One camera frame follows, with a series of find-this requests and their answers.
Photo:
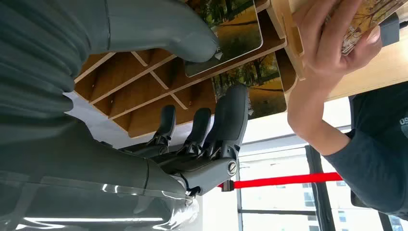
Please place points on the dark window frame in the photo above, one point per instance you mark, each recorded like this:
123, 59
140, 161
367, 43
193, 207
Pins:
317, 165

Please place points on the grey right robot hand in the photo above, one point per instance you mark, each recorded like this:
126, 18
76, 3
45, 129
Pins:
79, 165

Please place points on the red barrier belt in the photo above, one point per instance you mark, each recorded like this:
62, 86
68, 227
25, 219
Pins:
287, 180

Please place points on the white building outside window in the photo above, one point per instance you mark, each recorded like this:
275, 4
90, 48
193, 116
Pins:
309, 199

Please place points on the wooden slotted card rack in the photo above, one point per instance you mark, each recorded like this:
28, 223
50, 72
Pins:
140, 108

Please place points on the person's torso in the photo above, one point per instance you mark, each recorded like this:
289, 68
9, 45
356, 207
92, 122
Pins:
376, 140

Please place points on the dark grey block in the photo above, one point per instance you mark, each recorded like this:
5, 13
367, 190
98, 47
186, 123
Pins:
390, 30

